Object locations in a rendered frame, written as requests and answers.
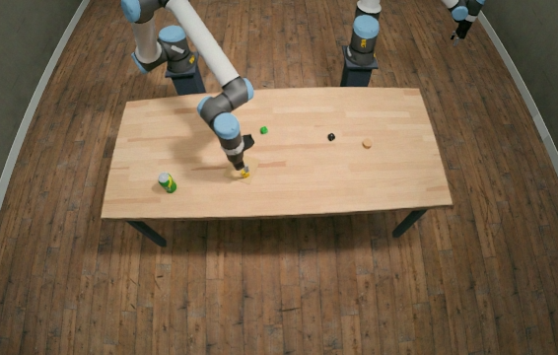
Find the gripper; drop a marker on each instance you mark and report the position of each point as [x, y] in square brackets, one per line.
[237, 161]
[464, 29]

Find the yellow die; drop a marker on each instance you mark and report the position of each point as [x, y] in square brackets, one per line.
[245, 173]

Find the green die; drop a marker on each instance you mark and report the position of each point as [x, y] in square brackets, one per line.
[263, 130]

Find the black die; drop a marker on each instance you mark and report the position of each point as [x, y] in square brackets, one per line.
[331, 137]

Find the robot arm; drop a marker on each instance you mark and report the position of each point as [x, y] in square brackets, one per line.
[363, 47]
[200, 44]

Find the tan mat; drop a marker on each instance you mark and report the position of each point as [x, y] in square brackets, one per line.
[252, 165]

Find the green can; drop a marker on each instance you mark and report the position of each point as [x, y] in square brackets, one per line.
[168, 184]

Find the wooden table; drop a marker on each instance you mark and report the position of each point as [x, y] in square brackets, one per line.
[308, 187]

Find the tan round disc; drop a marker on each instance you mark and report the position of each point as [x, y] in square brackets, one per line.
[367, 143]

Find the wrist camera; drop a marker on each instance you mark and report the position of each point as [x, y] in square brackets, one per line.
[248, 142]

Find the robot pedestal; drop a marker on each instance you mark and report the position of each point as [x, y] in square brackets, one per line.
[355, 76]
[188, 84]

